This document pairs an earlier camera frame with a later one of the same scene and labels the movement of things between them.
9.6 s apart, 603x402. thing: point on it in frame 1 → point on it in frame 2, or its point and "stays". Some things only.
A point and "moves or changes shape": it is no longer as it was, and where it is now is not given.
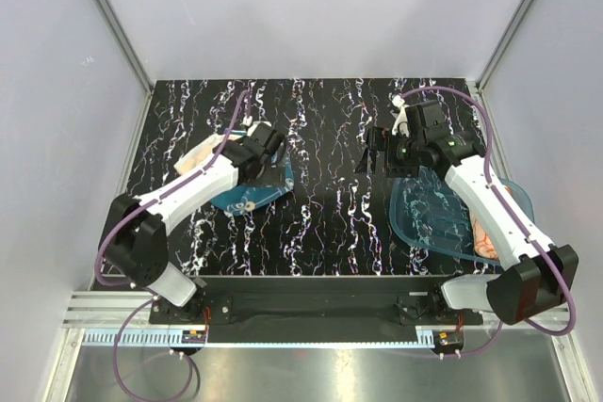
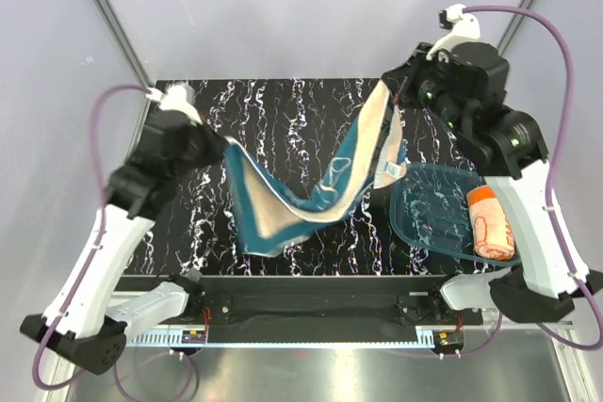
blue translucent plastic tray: x=429 y=211 stays
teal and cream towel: x=244 y=198 moves or changes shape
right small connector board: x=448 y=341 stays
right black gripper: x=382 y=139 → x=403 y=77
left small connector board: x=191 y=336 stays
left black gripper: x=278 y=151 → x=216 y=140
